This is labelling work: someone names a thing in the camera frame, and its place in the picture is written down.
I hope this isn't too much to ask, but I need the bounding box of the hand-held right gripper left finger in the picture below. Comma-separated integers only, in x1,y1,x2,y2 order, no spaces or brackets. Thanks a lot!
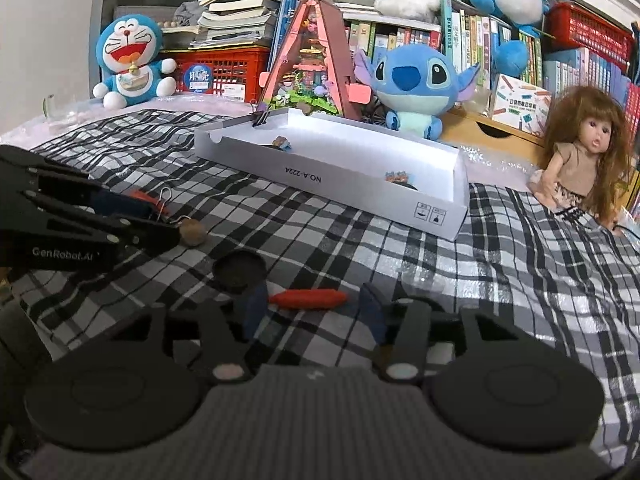
107,282,271,386

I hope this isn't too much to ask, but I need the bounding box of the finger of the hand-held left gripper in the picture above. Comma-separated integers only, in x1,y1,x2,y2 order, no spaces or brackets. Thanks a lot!
0,145,152,217
0,199,182,252

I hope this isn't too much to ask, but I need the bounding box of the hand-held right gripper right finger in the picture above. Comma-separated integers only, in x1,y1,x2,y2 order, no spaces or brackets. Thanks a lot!
359,282,531,386

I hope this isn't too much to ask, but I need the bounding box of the large black binder clip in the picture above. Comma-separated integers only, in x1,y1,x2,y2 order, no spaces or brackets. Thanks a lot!
145,187,190,228

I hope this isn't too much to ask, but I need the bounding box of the wooden ball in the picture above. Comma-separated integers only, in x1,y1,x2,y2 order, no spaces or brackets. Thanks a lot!
178,217,208,247

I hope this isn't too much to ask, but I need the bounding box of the clear plastic half sphere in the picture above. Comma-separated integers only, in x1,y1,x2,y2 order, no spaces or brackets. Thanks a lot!
400,265,446,291

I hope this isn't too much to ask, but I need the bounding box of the white cardboard box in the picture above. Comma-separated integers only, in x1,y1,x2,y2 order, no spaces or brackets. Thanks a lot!
193,106,471,242

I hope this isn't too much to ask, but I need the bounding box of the black white plaid blanket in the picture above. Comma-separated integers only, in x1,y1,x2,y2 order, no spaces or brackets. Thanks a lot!
0,108,640,466

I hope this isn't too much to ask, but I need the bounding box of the blue cat plush toy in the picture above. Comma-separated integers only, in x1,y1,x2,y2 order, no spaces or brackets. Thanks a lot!
92,15,178,109

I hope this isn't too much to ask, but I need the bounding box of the red plastic crate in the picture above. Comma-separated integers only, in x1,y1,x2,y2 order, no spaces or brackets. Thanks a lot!
159,46,271,106

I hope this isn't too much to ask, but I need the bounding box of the grey storage basket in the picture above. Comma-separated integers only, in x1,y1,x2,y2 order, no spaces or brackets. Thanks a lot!
114,5,183,53

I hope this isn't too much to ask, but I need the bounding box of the grey cloth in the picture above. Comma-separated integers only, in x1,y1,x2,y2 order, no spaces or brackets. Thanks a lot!
175,0,207,26

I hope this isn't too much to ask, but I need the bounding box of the wooden drawer box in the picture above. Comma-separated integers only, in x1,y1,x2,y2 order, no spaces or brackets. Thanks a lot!
440,107,551,153

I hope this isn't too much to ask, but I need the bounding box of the stack of books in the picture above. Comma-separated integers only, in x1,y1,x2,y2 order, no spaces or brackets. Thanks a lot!
197,0,301,51

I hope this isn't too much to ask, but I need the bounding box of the blue alien plush toy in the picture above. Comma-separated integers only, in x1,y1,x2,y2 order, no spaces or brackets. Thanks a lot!
354,43,481,142

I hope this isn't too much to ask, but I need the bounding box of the long-haired baby doll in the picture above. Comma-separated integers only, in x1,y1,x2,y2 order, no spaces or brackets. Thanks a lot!
527,85,638,231

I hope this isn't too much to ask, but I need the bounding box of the white printed carton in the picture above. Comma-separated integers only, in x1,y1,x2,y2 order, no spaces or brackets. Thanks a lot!
490,73,552,136

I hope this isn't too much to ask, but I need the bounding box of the row of shelved books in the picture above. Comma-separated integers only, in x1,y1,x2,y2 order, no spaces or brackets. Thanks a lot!
270,0,640,131

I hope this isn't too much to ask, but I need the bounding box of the red plastic basket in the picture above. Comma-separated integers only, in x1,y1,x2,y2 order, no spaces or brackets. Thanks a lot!
545,1,633,73

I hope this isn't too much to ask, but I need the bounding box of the pink A-frame model house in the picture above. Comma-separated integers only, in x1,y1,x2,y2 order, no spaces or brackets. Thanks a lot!
257,0,373,123

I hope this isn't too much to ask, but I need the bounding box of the black cable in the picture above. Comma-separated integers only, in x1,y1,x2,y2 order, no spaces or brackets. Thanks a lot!
607,205,640,238

